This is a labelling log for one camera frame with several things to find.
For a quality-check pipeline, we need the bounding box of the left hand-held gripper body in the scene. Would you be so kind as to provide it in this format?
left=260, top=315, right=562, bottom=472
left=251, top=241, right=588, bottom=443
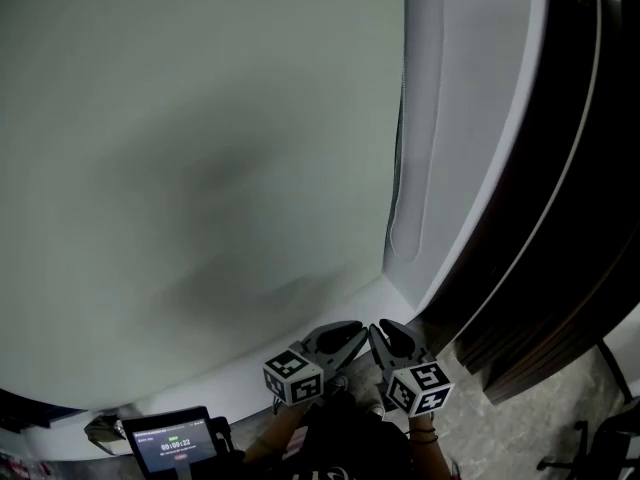
left=263, top=340, right=352, bottom=407

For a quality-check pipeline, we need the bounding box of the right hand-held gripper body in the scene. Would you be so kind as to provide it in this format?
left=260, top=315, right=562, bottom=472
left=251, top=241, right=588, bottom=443
left=378, top=351, right=456, bottom=418

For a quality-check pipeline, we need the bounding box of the grey roller window covering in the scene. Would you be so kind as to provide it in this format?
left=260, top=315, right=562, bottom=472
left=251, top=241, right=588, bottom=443
left=0, top=0, right=407, bottom=411

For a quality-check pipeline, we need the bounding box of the person's right forearm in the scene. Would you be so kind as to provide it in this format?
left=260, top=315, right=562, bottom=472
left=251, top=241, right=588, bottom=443
left=406, top=412, right=454, bottom=480

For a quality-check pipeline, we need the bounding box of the person's left forearm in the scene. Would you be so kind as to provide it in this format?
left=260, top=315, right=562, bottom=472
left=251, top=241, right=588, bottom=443
left=242, top=401, right=304, bottom=465

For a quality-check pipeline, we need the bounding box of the white window sill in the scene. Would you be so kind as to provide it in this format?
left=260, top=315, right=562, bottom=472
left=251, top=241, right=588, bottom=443
left=0, top=273, right=417, bottom=462

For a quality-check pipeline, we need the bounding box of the person's black shirt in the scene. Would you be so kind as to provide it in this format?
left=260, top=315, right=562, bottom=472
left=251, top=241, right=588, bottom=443
left=259, top=391, right=417, bottom=480

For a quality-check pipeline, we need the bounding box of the black tablet with timer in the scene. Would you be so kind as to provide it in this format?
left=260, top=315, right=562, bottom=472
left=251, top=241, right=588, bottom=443
left=121, top=405, right=219, bottom=475

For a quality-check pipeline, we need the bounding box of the black office chair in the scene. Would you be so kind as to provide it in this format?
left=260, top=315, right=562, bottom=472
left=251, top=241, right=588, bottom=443
left=536, top=410, right=640, bottom=480

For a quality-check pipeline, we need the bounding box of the grey crumpled bag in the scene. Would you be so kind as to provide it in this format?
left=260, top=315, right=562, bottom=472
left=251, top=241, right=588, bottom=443
left=83, top=414, right=127, bottom=455

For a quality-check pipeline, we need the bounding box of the white table with black leg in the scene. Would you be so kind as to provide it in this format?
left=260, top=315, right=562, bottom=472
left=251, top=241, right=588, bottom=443
left=594, top=301, right=640, bottom=404

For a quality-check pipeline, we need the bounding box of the blind pull chain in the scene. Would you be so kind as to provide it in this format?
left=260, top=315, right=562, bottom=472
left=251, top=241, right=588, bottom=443
left=385, top=65, right=406, bottom=249

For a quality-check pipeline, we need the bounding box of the white window frame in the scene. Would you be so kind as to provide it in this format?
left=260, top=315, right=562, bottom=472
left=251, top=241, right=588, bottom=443
left=381, top=0, right=552, bottom=315

